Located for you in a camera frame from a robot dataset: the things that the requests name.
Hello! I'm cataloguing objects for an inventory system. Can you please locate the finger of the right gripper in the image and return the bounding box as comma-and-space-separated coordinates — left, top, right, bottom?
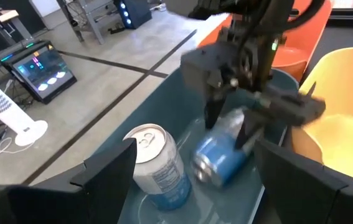
181, 42, 236, 130
234, 91, 326, 150

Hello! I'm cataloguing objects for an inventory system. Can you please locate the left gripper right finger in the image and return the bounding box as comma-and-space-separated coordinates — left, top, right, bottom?
253, 139, 353, 224

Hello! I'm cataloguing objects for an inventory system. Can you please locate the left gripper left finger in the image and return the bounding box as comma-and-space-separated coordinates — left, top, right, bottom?
7, 138, 138, 224

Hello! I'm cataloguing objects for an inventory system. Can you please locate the blue plastic bin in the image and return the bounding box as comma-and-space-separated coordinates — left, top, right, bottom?
96, 67, 300, 224

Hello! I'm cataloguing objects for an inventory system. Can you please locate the yellow plastic bin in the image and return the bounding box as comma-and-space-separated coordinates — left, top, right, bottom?
289, 46, 353, 186

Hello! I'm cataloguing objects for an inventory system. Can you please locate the white and blue soda can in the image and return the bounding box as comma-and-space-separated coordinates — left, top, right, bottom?
191, 107, 263, 189
122, 123, 193, 212

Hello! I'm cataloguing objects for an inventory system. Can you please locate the orange plastic bin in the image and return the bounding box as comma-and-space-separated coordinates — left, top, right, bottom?
196, 0, 333, 83

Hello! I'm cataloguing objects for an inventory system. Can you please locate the black computer with blue lights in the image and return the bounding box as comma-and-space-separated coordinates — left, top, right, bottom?
113, 0, 153, 30

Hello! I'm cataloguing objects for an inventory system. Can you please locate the grey metal stand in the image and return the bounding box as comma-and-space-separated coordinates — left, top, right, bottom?
56, 0, 118, 45

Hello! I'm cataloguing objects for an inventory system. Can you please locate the black floor monitor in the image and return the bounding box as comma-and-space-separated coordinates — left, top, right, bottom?
0, 39, 78, 105

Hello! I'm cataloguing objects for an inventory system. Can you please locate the white floor cable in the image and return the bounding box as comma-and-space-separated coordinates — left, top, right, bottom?
0, 136, 37, 166

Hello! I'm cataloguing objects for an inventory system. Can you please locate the black aluminium table frame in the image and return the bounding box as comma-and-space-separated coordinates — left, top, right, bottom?
328, 7, 353, 21

